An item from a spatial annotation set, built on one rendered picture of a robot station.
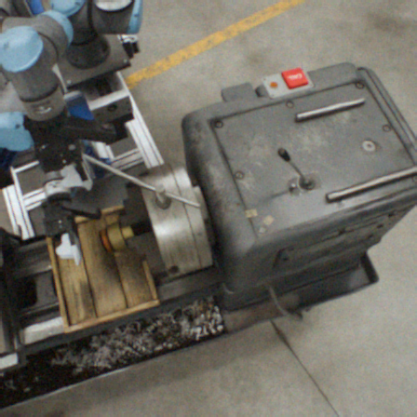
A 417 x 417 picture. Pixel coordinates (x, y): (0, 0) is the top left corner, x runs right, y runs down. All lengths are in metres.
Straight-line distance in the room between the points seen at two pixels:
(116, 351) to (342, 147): 1.08
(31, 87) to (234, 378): 1.74
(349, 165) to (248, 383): 1.37
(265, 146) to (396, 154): 0.34
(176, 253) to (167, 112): 1.75
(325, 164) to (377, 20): 2.44
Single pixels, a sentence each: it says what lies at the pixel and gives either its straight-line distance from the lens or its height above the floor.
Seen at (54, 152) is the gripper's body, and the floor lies 1.51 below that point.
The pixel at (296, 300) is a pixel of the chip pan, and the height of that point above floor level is 0.54.
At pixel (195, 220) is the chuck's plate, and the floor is 1.22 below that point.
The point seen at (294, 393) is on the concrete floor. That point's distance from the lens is 2.24.
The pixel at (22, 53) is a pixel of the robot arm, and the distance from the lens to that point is 0.78.
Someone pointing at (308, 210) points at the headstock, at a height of 1.25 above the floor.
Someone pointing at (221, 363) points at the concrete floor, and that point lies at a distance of 2.21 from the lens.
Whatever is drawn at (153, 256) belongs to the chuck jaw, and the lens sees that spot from 1.15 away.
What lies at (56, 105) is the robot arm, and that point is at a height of 1.59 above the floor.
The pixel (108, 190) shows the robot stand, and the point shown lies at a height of 0.21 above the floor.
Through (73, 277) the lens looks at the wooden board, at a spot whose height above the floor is 0.88.
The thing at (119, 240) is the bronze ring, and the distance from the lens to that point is 1.19.
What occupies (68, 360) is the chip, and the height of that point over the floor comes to 0.54.
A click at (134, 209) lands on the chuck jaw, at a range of 1.17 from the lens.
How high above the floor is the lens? 2.21
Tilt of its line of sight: 66 degrees down
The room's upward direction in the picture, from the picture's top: 2 degrees counter-clockwise
